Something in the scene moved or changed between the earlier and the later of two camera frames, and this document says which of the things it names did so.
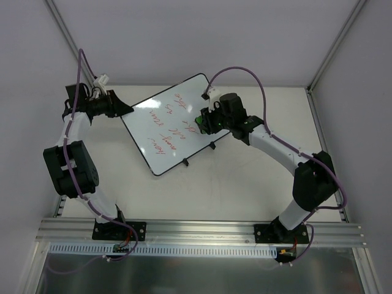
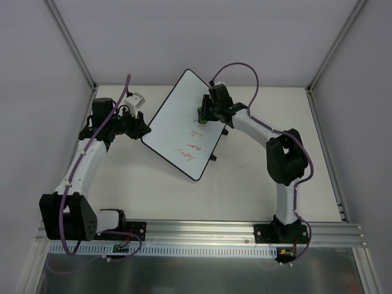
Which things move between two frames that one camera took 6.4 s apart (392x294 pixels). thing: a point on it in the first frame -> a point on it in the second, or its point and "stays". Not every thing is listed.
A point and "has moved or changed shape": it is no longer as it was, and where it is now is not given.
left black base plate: (114, 231) stays
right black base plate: (277, 233) stays
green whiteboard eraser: (199, 120) has moved or changed shape
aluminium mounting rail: (79, 232) stays
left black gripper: (111, 103) -> (136, 124)
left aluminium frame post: (70, 40) stays
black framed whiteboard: (164, 130) has moved or changed shape
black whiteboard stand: (211, 144) -> (213, 157)
